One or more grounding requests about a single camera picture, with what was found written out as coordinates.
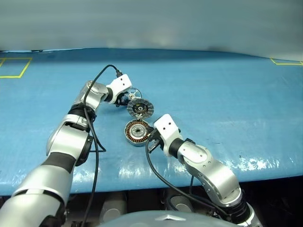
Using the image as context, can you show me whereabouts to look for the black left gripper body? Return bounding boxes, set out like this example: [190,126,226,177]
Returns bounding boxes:
[115,92,130,108]

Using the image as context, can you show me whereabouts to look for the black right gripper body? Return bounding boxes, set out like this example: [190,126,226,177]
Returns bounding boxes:
[152,130,165,152]

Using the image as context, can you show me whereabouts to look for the silver spoked wheel cover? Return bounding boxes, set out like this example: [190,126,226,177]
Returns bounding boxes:
[126,87,142,101]

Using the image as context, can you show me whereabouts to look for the motor stator with copper windings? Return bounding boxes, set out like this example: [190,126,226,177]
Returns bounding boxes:
[125,119,152,148]

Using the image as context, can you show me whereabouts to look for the grey motor rotor disc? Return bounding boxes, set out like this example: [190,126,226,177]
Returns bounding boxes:
[126,98,155,118]

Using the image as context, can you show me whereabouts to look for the grey rounded cylinder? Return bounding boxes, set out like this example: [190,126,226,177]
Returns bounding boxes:
[165,191,194,213]
[99,192,127,223]

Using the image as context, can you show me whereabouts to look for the blue plastic table cover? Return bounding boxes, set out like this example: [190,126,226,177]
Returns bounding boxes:
[0,48,303,196]

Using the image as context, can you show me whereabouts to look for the grey robot torso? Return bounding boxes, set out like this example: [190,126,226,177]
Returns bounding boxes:
[97,209,235,227]

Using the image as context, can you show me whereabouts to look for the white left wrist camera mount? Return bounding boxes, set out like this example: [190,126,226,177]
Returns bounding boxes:
[106,74,133,105]

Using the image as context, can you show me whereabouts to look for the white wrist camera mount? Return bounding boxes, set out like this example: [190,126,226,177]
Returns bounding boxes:
[106,74,133,105]
[153,113,183,157]

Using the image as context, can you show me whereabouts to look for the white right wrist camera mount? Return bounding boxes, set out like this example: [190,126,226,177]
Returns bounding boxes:
[153,113,183,157]

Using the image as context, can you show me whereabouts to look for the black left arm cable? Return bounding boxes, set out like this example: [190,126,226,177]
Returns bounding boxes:
[80,64,123,227]

